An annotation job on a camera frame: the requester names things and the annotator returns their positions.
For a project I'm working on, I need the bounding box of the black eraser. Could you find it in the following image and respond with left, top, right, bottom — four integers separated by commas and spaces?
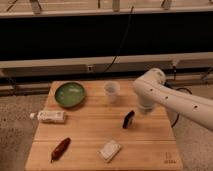
122, 111, 135, 129

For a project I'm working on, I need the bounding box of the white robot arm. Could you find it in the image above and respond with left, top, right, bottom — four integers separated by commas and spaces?
133, 68, 213, 131

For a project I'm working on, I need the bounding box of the clear plastic cup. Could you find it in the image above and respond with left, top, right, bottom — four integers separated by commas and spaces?
104, 81, 120, 103

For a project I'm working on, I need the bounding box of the wooden cutting board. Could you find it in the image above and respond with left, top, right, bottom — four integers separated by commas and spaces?
25, 80, 183, 171

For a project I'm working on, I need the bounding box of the white rectangular box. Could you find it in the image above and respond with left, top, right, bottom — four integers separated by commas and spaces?
98, 139, 122, 163

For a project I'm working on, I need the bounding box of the green ceramic bowl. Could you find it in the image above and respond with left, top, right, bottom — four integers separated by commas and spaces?
54, 82, 86, 108

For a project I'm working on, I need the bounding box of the white tube with cap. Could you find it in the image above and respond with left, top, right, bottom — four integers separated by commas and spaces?
29, 110, 66, 123

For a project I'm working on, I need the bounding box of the red brown chili pepper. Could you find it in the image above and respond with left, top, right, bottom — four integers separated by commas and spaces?
51, 138, 71, 162

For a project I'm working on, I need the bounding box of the black cable behind table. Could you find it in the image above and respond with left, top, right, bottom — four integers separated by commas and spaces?
170, 87, 194, 128

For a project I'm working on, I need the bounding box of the black hanging cable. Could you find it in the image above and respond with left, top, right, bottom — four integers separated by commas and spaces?
101, 5, 135, 75

